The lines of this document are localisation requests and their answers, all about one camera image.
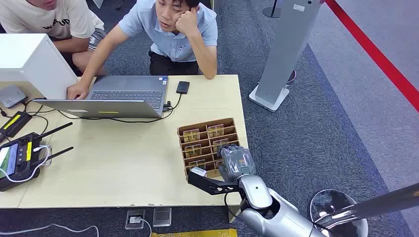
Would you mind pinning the person's left hand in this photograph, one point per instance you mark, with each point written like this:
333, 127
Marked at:
186, 23

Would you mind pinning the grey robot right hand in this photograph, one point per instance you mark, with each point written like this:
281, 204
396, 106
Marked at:
239, 162

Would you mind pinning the person's right hand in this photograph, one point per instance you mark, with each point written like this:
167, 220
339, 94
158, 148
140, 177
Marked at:
78, 91

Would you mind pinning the person's left forearm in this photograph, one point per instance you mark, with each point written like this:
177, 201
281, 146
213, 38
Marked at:
204, 55

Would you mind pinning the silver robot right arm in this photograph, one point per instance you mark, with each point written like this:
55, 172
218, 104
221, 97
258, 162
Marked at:
284, 219

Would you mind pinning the person's right forearm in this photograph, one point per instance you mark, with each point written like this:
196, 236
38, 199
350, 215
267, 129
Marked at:
96, 63

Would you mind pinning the person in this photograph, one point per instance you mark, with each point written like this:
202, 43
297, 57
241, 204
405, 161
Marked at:
183, 44
62, 19

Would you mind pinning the cardboard card holder tray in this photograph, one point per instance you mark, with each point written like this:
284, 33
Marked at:
200, 142

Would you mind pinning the wooden table leg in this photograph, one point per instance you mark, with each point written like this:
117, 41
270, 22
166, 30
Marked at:
233, 214

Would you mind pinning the grey laptop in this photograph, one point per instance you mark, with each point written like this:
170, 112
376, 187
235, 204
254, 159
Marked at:
131, 85

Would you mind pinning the white monitor box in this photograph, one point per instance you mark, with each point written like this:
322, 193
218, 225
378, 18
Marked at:
29, 62

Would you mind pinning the black external drive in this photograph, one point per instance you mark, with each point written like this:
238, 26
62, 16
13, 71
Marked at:
183, 87

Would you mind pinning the small grey router box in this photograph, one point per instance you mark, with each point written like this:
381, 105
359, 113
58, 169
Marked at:
11, 96

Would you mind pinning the black device with yellow label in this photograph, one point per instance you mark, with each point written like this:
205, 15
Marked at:
14, 123

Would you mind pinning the yellow plastic sheet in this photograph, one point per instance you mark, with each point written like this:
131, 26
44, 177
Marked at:
196, 233

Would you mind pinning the dark stanchion base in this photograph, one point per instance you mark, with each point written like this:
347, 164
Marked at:
271, 12

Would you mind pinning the black remote controller with antennas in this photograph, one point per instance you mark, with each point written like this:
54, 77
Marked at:
19, 163

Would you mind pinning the grey floor socket lid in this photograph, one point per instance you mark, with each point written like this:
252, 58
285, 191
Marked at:
162, 217

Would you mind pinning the chrome stanchion base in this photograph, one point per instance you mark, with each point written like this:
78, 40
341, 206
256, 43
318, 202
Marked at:
330, 202

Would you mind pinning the dark round base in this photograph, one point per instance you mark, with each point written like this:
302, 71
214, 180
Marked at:
292, 77

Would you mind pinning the grey kiosk stand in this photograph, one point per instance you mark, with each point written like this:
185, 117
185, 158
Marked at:
284, 52

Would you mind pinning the floor power socket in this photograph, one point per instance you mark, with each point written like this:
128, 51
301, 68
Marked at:
135, 219

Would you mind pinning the chrome stanchion pole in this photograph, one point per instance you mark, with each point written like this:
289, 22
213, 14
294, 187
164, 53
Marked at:
386, 202

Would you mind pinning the red barrier belt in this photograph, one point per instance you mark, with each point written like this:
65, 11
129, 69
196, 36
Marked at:
376, 55

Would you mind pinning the wrist camera with black bracket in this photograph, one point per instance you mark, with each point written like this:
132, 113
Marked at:
209, 184

